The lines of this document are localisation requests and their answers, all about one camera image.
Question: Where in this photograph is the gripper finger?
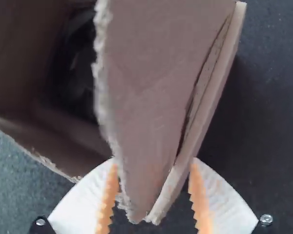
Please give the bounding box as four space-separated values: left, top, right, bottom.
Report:
187 157 275 234
33 158 120 234

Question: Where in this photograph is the cardboard box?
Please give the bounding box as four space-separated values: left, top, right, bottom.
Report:
0 0 247 225

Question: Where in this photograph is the black square fan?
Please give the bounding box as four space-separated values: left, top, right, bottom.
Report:
47 7 101 120

